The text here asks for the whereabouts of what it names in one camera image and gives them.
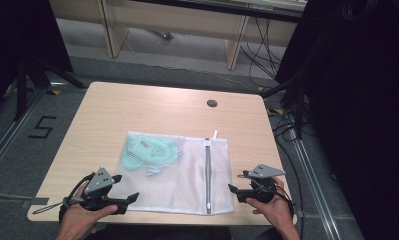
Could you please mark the white mesh laundry bag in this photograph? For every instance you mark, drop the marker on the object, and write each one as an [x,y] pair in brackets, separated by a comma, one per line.
[190,180]

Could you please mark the dark object under desk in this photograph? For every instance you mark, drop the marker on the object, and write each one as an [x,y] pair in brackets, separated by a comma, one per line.
[163,34]

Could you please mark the person's left hand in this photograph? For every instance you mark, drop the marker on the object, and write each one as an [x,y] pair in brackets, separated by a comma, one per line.
[80,218]

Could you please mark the light wooden desk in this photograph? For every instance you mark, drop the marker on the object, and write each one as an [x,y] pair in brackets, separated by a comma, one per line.
[173,26]

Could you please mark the grey tape strip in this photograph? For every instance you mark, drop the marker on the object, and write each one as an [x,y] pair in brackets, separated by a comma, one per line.
[35,202]

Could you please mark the metal floor rail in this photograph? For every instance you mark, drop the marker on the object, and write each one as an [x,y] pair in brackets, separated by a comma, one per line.
[10,136]
[312,180]

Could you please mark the person's dark lap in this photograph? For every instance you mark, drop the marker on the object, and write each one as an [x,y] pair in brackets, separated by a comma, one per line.
[160,234]

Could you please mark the black curtain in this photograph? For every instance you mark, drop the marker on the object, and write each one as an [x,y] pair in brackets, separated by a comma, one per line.
[360,100]
[20,40]

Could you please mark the black tripod stand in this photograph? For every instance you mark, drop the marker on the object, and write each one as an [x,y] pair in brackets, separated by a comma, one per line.
[295,100]
[37,76]

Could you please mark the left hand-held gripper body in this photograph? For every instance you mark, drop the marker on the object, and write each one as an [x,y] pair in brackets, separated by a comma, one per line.
[99,181]

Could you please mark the person's right hand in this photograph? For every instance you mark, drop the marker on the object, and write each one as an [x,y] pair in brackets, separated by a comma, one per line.
[276,210]

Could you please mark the mint green garment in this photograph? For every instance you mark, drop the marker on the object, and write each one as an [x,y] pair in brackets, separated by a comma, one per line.
[147,150]

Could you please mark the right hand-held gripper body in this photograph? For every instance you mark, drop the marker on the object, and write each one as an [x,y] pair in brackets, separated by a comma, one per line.
[262,186]

